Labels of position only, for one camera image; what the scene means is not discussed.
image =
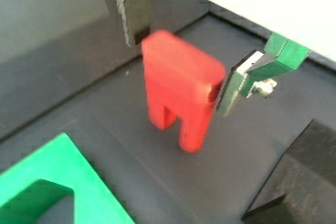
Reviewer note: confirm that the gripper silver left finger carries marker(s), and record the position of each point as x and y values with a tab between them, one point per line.
135	13

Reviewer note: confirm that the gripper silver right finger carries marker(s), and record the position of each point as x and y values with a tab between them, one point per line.
252	75

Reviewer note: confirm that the red square-circle object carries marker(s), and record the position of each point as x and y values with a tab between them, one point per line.
183	79

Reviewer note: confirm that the black curved regrasp stand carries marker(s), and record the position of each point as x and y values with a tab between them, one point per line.
299	192

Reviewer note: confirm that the green shape-sorter fixture block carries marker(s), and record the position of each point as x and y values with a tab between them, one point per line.
49	174

